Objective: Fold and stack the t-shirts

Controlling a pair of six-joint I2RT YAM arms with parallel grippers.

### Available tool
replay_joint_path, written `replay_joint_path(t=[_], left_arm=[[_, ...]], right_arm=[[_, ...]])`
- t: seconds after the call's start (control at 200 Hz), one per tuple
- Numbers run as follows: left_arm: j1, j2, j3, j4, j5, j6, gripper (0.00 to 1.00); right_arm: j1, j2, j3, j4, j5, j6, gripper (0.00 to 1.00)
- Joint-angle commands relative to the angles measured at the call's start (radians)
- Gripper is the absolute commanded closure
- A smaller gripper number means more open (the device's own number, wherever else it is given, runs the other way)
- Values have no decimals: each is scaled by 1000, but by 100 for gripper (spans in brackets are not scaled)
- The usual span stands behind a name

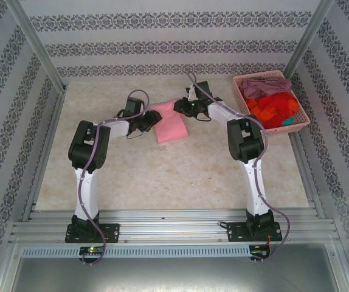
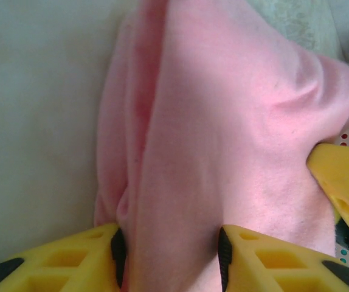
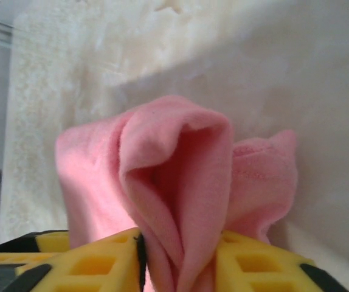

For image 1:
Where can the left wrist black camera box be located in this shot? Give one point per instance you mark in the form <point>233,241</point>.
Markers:
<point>134,106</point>

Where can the mauve t-shirt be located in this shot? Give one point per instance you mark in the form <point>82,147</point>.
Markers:
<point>262,88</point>

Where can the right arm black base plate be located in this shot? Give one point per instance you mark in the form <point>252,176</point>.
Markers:
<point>235,232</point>

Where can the teal t-shirt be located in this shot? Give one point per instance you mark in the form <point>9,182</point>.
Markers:
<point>288,121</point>

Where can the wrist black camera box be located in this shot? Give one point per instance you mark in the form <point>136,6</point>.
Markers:
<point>134,106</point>
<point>203,89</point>

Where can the galvanised metal sheet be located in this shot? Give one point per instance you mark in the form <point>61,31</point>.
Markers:
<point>174,275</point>

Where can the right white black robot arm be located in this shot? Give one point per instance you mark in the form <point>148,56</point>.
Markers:
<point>255,188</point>

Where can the aluminium side rail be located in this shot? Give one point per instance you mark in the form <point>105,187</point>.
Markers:
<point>45,152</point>
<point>305,164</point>

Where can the pink plastic basket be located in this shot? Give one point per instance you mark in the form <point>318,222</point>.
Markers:
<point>300,123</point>

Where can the red t-shirt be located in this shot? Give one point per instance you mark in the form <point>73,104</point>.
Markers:
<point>281,106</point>

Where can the aluminium frame post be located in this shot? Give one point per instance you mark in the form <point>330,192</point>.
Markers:
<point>37,45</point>
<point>305,45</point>

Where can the right white camera bracket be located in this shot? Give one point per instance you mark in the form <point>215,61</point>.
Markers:
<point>190,92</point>

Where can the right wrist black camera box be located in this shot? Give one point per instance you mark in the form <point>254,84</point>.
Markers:
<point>203,89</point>

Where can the pink t-shirt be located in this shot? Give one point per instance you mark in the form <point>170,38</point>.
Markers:
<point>171,127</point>

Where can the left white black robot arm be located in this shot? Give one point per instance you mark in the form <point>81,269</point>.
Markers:
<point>86,188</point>

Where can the aluminium mounting rail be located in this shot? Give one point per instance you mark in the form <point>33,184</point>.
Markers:
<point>174,225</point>

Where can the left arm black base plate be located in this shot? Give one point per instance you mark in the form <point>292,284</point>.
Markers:
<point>112,232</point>

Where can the orange t-shirt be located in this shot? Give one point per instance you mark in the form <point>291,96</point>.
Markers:
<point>258,111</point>

